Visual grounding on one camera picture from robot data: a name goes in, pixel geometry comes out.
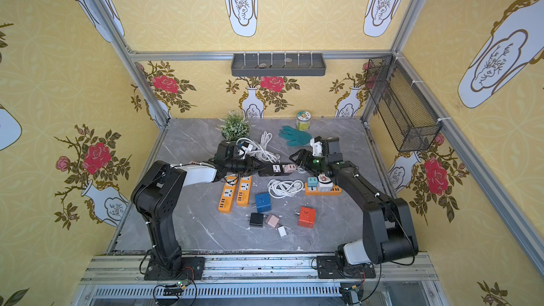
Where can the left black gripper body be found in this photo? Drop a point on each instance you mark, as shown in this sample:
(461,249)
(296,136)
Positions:
(253,164)

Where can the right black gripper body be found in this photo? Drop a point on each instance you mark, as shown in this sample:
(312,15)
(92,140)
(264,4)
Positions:
(304,158)

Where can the orange power strip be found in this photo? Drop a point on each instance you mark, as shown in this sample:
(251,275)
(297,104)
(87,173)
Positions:
(336,191)
(228,193)
(244,191)

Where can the blue cube adapter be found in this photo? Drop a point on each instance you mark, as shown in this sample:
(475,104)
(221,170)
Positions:
(263,203)

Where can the small pink plug adapter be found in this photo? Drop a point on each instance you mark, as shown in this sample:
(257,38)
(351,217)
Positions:
(289,168)

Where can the black plug adapter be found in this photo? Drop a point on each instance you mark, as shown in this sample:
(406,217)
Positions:
(256,220)

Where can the red cube adapter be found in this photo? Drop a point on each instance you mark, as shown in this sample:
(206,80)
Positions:
(307,217)

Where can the small white plug adapter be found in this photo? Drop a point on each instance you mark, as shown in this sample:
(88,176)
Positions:
(282,231)

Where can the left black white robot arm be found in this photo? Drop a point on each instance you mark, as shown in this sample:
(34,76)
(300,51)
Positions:
(155,198)

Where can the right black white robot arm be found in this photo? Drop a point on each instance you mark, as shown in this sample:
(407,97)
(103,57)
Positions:
(388,231)

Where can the white patterned plug adapter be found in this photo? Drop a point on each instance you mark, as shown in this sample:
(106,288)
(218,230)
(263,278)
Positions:
(325,184)

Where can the teal plug adapter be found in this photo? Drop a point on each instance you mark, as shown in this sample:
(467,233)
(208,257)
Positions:
(312,182)

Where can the potted green plant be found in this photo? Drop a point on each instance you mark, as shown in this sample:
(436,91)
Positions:
(234,126)

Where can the green glove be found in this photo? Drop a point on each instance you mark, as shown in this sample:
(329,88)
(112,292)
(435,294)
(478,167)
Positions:
(295,137)

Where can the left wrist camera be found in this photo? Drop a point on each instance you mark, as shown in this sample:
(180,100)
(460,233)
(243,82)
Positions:
(231,150)

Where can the black wire basket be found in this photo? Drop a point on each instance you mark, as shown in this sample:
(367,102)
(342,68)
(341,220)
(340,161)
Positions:
(408,116)

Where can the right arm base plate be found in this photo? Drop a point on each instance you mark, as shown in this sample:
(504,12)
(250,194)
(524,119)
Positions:
(334,267)

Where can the grey wall shelf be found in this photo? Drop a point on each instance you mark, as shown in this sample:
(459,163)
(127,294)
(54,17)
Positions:
(285,64)

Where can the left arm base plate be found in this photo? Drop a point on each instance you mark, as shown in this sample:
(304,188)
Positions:
(190,268)

